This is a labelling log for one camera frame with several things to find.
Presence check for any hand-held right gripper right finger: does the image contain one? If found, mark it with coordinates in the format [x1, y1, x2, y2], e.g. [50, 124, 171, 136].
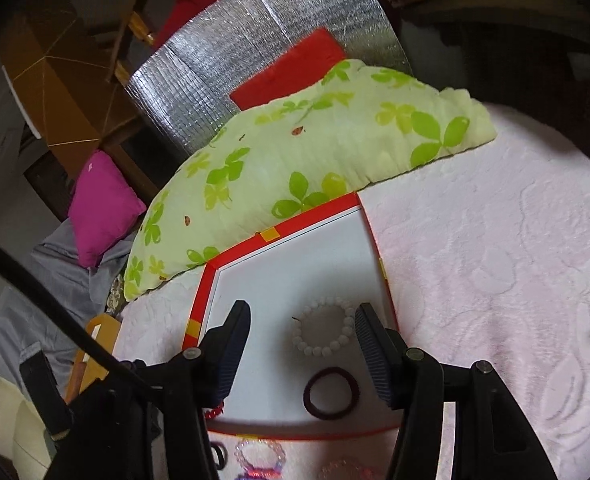
[355, 302, 558, 480]

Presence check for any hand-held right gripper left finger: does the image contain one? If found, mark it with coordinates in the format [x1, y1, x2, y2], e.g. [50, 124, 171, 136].
[47, 301, 252, 480]

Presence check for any red-edged white cardboard box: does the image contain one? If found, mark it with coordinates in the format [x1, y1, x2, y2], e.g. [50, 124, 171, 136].
[182, 191, 406, 443]

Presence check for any cream cushion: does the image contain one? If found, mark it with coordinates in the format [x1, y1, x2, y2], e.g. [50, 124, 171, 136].
[0, 377, 50, 466]

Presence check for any yellow cardboard box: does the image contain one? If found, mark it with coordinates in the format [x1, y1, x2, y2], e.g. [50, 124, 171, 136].
[65, 312, 123, 401]

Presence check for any grey cloth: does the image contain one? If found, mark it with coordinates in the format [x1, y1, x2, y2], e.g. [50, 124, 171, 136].
[0, 220, 140, 386]

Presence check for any magenta pillow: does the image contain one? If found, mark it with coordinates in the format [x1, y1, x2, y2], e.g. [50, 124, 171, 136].
[69, 150, 147, 269]

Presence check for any green leaf-print pillow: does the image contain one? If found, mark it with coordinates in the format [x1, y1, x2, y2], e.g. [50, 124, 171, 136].
[122, 59, 498, 303]

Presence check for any red pillow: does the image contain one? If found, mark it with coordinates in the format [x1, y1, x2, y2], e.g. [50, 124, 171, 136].
[229, 27, 348, 111]

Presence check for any silver foil insulation mat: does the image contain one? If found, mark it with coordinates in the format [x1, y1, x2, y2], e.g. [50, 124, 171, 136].
[125, 0, 412, 171]

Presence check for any wooden chair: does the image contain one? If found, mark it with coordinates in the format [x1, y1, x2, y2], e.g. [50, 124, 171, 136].
[107, 0, 186, 86]

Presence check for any white bead bracelet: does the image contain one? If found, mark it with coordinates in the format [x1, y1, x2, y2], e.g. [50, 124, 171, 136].
[291, 297, 357, 358]

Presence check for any dark red hair tie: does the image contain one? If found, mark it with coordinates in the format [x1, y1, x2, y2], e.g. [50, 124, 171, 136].
[302, 367, 360, 418]

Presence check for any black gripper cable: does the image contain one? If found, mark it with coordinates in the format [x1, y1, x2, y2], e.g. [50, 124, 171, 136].
[0, 232, 156, 396]

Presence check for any pink clear bead bracelet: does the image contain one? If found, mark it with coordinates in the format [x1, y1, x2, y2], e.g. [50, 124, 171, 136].
[234, 439, 287, 478]

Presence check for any pale pink bead bracelet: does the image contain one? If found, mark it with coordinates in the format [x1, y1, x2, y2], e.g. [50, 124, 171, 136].
[317, 457, 383, 480]

